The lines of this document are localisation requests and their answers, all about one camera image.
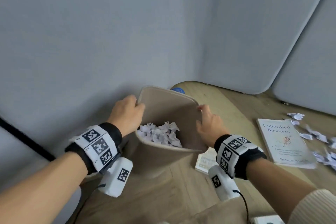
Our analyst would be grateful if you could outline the thick black cable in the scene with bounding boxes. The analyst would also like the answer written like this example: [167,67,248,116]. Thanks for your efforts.
[0,117,57,161]

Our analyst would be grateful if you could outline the dense heap of paper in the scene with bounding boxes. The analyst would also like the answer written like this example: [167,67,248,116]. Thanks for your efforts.
[136,121,183,148]

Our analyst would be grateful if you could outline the beige waste bin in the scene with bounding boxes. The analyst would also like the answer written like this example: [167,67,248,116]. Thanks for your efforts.
[134,86,209,180]

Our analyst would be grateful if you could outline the white book portrait grid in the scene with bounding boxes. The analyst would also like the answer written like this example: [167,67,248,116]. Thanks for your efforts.
[195,147,218,175]

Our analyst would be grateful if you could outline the person's right forearm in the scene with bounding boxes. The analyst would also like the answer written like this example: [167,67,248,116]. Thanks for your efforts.
[245,159,315,206]

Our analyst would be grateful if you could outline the grey felt partition panel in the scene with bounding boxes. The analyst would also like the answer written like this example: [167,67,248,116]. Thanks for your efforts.
[272,0,336,117]
[0,0,224,161]
[199,0,336,95]

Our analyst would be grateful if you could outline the black camera cable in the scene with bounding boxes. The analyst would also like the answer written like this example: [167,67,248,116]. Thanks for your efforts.
[71,184,106,224]
[233,190,249,224]

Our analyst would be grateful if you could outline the white book red speckles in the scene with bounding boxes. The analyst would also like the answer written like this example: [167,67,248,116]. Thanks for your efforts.
[256,118,318,170]

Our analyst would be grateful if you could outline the person's left forearm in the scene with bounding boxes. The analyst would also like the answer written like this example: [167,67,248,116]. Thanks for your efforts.
[0,152,89,224]

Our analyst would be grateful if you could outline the person's right hand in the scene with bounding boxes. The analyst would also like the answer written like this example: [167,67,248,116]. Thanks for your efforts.
[196,104,230,149]

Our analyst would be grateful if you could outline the white book with green circle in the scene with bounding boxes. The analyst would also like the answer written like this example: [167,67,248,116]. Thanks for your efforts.
[249,215,285,224]

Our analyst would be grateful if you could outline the pile of paper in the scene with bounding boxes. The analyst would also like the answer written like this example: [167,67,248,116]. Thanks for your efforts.
[286,112,336,167]

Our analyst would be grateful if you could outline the black wristband with marker tags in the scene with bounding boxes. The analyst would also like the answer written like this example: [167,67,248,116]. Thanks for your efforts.
[65,122,123,175]
[214,134,267,181]

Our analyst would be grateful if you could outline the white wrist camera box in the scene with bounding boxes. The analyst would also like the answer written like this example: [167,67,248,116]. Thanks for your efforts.
[98,157,134,198]
[208,165,241,202]

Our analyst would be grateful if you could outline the person's left hand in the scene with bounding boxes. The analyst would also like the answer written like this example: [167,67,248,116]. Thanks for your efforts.
[107,94,146,138]

